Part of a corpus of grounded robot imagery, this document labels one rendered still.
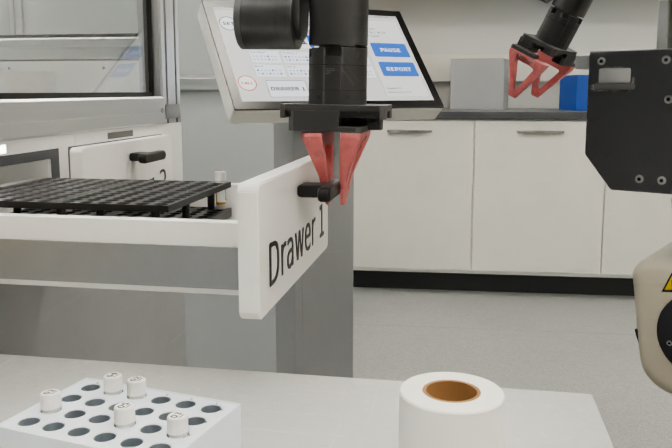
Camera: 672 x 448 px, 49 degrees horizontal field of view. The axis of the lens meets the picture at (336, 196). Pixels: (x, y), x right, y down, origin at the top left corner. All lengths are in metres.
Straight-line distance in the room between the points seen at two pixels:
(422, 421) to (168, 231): 0.26
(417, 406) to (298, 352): 1.32
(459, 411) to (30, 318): 0.59
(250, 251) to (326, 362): 1.27
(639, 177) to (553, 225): 2.84
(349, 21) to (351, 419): 0.36
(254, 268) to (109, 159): 0.50
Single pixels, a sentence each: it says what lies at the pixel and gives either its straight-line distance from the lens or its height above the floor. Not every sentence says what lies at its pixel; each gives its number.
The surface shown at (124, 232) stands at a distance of 0.65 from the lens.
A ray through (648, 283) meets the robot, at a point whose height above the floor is 0.78.
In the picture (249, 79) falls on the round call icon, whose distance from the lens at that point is 1.59.
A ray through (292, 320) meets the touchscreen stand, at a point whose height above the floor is 0.46.
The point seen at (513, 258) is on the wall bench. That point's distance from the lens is 3.75.
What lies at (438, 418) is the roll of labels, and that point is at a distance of 0.49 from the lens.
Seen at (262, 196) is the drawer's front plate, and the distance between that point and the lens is 0.59.
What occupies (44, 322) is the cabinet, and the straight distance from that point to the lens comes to 0.97.
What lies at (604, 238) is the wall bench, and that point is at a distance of 3.80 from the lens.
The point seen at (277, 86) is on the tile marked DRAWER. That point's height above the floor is 1.01.
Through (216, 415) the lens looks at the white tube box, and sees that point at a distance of 0.49.
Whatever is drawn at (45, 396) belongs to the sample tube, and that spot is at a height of 0.81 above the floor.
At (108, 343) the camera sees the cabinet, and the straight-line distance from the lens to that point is 1.13.
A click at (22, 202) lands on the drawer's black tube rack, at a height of 0.90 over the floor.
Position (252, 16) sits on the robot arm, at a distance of 0.73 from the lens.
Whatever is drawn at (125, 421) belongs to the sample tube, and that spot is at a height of 0.80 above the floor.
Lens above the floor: 1.00
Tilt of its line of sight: 8 degrees down
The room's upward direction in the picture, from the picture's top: straight up
